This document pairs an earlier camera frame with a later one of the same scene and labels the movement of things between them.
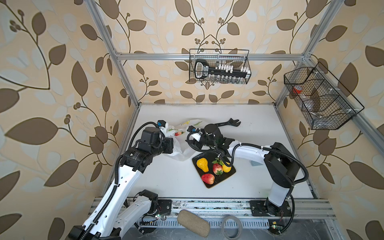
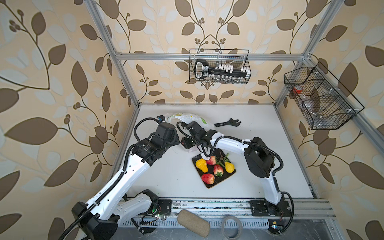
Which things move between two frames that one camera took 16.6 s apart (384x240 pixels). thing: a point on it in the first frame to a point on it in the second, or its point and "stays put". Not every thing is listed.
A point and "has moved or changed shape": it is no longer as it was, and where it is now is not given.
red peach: x=178 y=133 to x=212 y=161
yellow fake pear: x=202 y=163 stays put
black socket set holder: x=202 y=70 stays put
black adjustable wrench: x=231 y=122 stays put
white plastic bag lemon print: x=178 y=131 has moved or changed shape
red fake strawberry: x=217 y=169 stays put
